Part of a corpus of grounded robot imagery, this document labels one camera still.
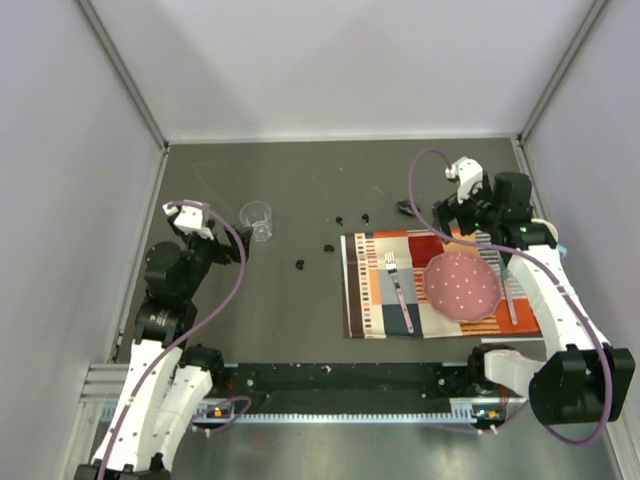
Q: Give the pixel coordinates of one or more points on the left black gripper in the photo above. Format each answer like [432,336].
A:
[224,254]

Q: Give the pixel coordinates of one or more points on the aluminium frame profile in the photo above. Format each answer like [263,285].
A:
[491,406]

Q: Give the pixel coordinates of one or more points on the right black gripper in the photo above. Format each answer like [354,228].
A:
[450,209]

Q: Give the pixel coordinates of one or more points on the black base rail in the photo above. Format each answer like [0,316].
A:
[345,388]

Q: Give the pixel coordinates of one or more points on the black oval earbud case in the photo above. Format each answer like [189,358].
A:
[404,207]

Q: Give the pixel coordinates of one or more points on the clear plastic cup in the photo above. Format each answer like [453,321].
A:
[258,216]

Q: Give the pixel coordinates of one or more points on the pink handled knife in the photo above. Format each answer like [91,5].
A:
[505,279]

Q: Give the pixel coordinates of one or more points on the pink handled fork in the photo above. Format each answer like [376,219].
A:
[392,271]

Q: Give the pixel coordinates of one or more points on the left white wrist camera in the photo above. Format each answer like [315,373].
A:
[189,217]

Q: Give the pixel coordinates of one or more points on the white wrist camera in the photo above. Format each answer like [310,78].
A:
[189,217]
[469,174]

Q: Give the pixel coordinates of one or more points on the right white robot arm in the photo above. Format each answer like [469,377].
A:
[583,378]

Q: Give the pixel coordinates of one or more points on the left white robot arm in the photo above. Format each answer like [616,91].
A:
[166,378]

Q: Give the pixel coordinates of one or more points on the colourful patterned placemat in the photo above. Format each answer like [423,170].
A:
[411,284]

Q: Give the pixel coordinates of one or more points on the pink dotted plate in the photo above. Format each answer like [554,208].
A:
[462,287]

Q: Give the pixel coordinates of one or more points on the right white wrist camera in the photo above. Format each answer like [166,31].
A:
[469,174]

